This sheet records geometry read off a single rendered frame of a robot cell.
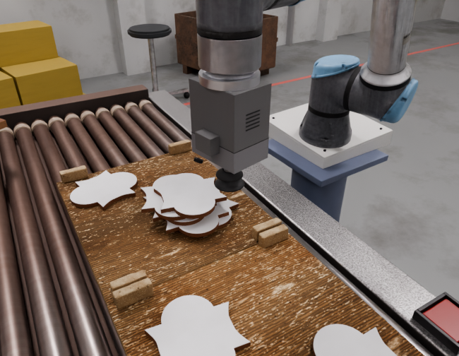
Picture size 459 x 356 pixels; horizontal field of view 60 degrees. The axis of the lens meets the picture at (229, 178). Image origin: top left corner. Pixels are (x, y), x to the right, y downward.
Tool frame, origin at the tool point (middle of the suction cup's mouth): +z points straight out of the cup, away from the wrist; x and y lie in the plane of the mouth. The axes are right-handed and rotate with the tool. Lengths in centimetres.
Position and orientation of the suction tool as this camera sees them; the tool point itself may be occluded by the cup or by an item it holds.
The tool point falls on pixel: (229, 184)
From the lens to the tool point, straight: 56.6
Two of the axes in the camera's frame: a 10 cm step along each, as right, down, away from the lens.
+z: 0.0, 8.5, 5.3
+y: 6.8, 3.9, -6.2
